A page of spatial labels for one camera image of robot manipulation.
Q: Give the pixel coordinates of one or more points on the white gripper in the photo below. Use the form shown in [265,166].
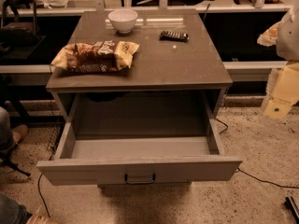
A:
[289,39]

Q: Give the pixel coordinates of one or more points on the grey top drawer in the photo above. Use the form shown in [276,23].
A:
[140,138]

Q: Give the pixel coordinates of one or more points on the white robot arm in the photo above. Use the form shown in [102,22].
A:
[287,45]

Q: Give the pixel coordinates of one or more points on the grey drawer cabinet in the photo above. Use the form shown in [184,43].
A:
[158,64]

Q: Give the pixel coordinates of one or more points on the black object bottom right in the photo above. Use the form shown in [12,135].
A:
[291,204]

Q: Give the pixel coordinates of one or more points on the dark candy bar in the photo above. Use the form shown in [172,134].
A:
[174,36]

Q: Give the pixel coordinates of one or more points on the white ceramic bowl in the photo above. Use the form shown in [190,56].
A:
[123,20]

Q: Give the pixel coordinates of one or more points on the yellow brown chip bag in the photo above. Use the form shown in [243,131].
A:
[98,57]

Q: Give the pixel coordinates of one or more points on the brown shoe upper left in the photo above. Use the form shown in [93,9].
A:
[19,133]

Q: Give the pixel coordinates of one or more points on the tan shoe bottom left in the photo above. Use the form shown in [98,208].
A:
[36,218]

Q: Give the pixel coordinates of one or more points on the black bag on shelf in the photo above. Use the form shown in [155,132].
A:
[19,33]

